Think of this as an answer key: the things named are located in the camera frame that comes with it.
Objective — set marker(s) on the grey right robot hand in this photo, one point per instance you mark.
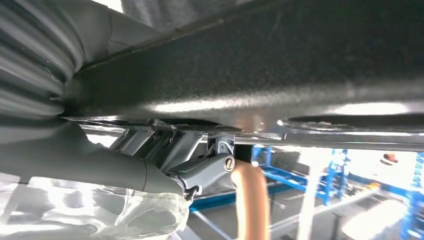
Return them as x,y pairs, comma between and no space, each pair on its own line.
82,165

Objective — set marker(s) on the blue metal shelf rack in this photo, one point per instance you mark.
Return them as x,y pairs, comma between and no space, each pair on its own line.
281,175

